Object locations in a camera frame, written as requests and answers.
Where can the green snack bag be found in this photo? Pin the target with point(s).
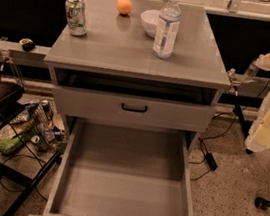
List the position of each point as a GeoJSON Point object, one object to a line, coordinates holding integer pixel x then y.
{"type": "Point", "coordinates": [10, 145]}

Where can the grey drawer cabinet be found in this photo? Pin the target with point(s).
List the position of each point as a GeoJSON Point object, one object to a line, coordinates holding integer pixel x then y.
{"type": "Point", "coordinates": [116, 56]}

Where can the green soda can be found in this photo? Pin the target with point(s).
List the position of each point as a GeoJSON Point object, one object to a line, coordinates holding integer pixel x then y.
{"type": "Point", "coordinates": [75, 13]}

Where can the black drawer handle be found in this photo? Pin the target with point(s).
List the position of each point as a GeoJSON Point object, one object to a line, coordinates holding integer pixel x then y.
{"type": "Point", "coordinates": [127, 108]}

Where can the metal clamp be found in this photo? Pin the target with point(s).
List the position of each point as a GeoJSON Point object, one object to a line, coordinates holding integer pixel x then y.
{"type": "Point", "coordinates": [235, 83]}

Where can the clear plastic water bottle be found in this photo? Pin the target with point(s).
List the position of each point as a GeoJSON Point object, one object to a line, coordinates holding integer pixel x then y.
{"type": "Point", "coordinates": [167, 28]}

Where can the small background water bottle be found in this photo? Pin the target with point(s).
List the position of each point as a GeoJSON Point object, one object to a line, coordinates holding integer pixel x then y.
{"type": "Point", "coordinates": [251, 72]}

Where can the open grey bottom drawer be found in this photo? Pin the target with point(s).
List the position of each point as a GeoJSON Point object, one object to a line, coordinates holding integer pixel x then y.
{"type": "Point", "coordinates": [122, 171]}

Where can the black stand leg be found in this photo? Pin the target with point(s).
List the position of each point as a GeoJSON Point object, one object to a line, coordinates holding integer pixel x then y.
{"type": "Point", "coordinates": [239, 112]}

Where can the black chair caster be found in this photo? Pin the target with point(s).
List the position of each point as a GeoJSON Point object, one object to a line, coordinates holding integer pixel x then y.
{"type": "Point", "coordinates": [262, 203]}

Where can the orange fruit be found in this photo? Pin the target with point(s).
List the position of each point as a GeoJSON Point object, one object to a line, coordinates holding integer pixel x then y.
{"type": "Point", "coordinates": [124, 6]}

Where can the black wire basket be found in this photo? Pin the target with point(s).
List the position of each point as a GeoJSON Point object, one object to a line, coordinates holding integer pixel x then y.
{"type": "Point", "coordinates": [39, 124]}

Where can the black tape measure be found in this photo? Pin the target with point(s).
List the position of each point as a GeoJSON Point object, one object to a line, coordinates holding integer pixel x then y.
{"type": "Point", "coordinates": [27, 44]}

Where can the black power adapter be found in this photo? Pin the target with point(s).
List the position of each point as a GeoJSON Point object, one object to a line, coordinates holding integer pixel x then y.
{"type": "Point", "coordinates": [211, 161]}

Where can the white ceramic bowl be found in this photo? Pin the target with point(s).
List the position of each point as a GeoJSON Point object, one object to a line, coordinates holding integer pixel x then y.
{"type": "Point", "coordinates": [149, 20]}

